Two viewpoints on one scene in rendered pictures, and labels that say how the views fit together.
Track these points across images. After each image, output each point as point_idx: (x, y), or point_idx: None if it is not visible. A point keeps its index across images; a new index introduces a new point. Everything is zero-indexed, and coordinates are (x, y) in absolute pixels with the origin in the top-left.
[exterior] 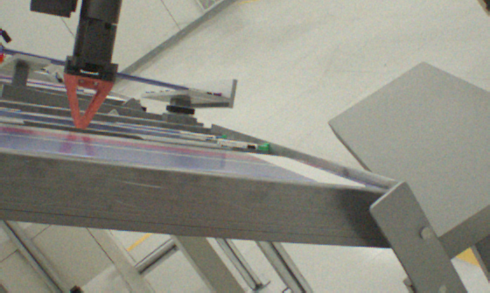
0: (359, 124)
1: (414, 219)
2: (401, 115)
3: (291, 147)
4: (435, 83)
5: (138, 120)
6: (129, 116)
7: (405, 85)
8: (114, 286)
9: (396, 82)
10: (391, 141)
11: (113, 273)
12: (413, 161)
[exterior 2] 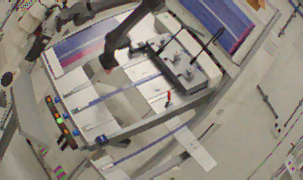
0: (40, 128)
1: None
2: (29, 113)
3: (55, 85)
4: (20, 112)
5: (114, 132)
6: (119, 133)
7: (27, 125)
8: (108, 150)
9: (29, 131)
10: (32, 107)
11: (113, 158)
12: (29, 94)
